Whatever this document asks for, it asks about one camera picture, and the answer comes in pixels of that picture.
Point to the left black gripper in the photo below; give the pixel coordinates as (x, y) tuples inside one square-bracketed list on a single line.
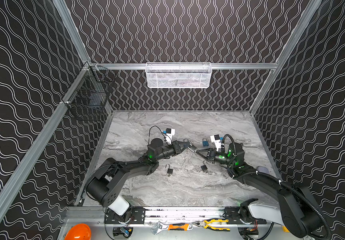
[(175, 148)]

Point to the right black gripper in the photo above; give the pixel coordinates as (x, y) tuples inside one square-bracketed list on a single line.
[(210, 154)]

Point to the black padlock top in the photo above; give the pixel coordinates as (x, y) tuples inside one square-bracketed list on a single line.
[(192, 148)]

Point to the black padlock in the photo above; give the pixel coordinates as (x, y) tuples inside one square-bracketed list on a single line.
[(204, 167), (169, 170), (192, 148)]

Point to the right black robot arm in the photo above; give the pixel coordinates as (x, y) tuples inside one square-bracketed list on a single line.
[(296, 208)]

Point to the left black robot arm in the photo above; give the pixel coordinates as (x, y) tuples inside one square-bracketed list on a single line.
[(106, 182)]

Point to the black padlock right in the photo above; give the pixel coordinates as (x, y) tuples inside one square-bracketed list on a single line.
[(204, 167)]

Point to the black padlock middle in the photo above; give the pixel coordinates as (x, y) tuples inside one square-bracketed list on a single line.
[(169, 170)]

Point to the grey oblong pad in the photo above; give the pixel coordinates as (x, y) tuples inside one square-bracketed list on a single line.
[(263, 169)]

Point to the orange hard hat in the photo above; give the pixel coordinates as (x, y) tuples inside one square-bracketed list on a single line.
[(79, 232)]

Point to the yellow handled pliers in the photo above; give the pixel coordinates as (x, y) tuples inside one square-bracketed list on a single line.
[(219, 225)]

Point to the white wire basket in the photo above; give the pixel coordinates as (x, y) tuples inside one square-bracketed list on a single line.
[(175, 75)]

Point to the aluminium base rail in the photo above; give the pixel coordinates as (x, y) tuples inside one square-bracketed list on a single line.
[(169, 215)]

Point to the adjustable wrench orange handle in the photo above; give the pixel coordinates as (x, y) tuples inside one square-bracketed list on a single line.
[(170, 227)]

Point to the black wire basket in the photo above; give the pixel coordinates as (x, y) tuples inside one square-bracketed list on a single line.
[(89, 100)]

